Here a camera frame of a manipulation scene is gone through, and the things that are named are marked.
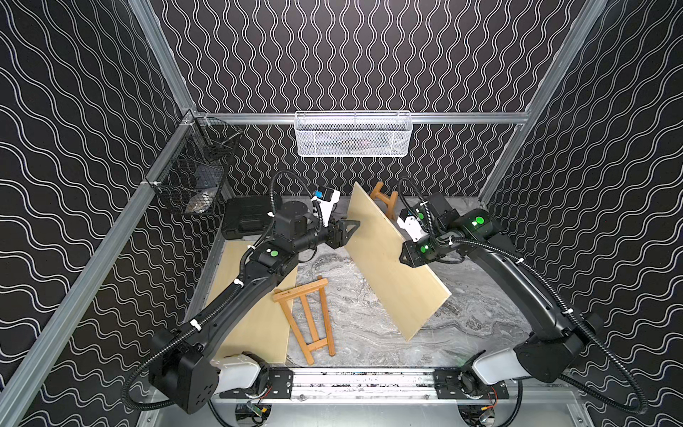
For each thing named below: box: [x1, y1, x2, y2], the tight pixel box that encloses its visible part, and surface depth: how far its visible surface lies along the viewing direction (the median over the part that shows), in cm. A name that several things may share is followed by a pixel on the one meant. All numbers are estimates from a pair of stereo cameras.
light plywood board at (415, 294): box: [345, 182, 452, 342], surface depth 77 cm
